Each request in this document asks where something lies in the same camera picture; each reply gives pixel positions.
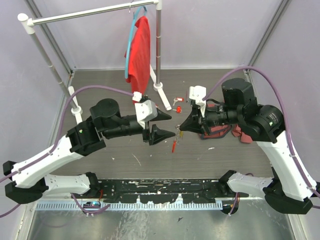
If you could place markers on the keyring with red tag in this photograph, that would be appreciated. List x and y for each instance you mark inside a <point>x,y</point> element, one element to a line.
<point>178,136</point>

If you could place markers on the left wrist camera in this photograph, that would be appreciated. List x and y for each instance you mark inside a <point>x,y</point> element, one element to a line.
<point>145,112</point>

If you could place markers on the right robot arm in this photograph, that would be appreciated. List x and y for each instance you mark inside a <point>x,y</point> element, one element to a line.
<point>291,188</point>

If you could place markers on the far key with red tag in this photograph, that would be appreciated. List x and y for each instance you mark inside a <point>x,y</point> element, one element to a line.
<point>177,99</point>

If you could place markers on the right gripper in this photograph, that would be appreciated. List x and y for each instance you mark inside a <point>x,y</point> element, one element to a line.
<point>195,122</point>

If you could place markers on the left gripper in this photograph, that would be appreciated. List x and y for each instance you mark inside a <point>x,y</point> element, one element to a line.
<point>158,135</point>

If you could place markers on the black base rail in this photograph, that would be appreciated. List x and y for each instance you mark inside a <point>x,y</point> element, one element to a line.
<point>159,191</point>

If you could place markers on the grey cable duct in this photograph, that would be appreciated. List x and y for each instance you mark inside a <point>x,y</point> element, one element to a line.
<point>176,206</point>

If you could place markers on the blue hanger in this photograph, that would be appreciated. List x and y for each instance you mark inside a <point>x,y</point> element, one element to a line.
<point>130,38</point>

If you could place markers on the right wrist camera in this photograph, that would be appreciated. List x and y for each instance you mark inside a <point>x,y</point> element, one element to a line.
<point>195,95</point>

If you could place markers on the crumpled red shirt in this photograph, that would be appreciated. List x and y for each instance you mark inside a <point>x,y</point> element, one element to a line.
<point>218,132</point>

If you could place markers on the red shirt on hanger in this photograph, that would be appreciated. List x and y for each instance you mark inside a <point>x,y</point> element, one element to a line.
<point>138,70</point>

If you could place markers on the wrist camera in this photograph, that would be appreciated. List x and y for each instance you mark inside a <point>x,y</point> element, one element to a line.
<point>195,95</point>
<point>145,112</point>

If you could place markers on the clothes rack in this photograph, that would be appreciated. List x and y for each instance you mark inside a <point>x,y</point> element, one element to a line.
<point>100,39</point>

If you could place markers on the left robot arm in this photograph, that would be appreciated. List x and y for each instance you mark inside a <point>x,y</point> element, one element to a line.
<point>32,179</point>

